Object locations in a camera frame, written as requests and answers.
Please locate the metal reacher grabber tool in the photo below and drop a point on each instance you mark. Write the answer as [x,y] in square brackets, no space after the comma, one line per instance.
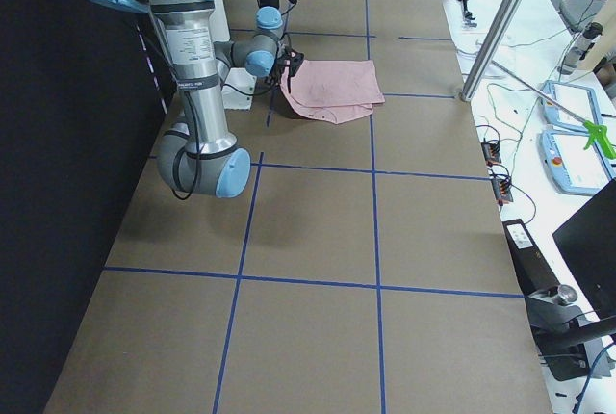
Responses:
[597,133]

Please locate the orange black connector box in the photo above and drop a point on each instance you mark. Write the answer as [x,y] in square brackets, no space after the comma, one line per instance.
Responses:
[491,151]

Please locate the metal stand with knob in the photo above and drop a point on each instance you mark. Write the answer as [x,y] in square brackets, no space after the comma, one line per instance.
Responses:
[568,340]

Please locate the black monitor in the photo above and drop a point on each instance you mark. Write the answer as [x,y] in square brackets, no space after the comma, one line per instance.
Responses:
[586,242]

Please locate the blue teach pendant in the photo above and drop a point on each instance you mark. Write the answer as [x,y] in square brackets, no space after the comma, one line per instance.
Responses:
[574,169]
[582,100]

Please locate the pink Snoopy t-shirt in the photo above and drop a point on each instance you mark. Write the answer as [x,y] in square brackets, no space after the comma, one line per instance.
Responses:
[332,91]

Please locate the black box with label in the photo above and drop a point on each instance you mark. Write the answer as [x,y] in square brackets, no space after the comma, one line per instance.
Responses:
[532,269]

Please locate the far blue teach pendant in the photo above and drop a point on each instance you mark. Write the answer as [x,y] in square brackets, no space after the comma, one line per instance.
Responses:
[582,100]

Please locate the near blue teach pendant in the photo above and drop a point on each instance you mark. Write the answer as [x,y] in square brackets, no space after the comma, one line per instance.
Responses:
[574,169]

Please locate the aluminium frame post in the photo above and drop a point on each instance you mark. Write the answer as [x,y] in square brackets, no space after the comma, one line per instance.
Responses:
[489,47]

